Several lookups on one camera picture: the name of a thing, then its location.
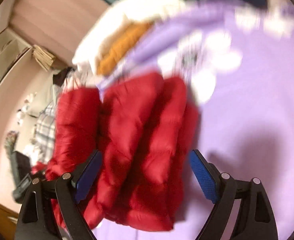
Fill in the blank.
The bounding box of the colourful printed item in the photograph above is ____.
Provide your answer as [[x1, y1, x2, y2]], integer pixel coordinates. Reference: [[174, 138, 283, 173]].
[[7, 130, 19, 153]]

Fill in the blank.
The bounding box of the orange garment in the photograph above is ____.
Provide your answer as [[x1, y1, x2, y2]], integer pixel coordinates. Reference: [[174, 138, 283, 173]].
[[97, 21, 153, 75]]

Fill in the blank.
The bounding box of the folded red puffer jacket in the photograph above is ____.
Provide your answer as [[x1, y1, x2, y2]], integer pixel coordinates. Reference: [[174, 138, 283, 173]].
[[32, 162, 49, 182]]

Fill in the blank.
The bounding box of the cream printed cloth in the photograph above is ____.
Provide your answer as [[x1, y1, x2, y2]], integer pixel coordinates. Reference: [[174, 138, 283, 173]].
[[25, 142, 46, 163]]

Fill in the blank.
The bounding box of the beige pleated fabric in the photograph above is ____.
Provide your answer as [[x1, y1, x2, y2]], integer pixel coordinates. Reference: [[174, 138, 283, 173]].
[[32, 44, 56, 72]]

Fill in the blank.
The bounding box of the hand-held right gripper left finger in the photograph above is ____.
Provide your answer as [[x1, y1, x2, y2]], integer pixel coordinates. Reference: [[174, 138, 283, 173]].
[[15, 149, 103, 240]]

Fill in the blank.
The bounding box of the pink curtain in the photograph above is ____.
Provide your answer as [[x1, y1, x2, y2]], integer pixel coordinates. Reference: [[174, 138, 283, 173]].
[[10, 0, 117, 68]]

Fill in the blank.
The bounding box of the window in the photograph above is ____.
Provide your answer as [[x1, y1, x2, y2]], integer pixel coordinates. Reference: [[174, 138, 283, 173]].
[[0, 27, 33, 95]]

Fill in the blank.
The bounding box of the white fleece garment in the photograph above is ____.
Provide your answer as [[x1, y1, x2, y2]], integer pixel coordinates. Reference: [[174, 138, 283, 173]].
[[72, 0, 187, 75]]

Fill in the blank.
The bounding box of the plaid cloth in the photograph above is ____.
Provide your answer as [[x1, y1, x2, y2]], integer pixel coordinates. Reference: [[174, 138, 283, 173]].
[[36, 100, 59, 150]]

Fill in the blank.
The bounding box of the purple floral blanket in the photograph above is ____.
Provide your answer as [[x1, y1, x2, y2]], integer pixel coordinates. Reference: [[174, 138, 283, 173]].
[[92, 0, 294, 240]]

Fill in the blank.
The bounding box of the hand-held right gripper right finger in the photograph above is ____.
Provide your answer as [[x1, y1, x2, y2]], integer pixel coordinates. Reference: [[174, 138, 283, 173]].
[[189, 149, 279, 240]]

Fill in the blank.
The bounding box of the white stuffed toy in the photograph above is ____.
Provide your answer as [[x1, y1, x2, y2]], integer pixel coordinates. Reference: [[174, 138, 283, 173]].
[[17, 92, 38, 125]]

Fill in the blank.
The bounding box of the black garment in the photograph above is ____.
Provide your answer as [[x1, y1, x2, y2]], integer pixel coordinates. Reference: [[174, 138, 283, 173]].
[[52, 66, 74, 87]]

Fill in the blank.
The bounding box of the red puffer jacket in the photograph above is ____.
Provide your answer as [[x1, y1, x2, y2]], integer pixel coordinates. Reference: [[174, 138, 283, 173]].
[[32, 162, 49, 182], [46, 72, 200, 232]]

